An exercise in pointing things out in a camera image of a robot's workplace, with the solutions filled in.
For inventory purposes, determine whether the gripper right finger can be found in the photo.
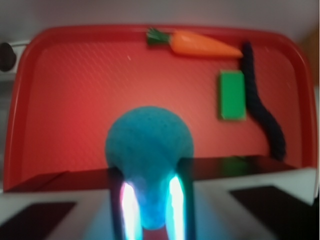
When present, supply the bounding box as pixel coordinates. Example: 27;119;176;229
167;158;194;240

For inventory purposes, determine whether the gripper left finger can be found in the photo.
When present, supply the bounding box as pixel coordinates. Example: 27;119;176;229
109;167;143;240

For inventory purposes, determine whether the blue knitted ball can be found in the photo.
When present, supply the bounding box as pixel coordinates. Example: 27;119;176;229
105;106;194;230

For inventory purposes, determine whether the red plastic tray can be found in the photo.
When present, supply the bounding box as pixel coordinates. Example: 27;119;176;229
3;25;318;190

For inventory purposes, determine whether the green wooden block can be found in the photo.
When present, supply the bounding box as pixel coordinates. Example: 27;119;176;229
219;71;246;121

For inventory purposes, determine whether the orange toy carrot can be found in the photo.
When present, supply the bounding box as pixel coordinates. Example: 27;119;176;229
146;28;243;59

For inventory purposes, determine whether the dark blue rope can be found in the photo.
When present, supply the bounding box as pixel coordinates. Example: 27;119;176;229
240;41;287;161

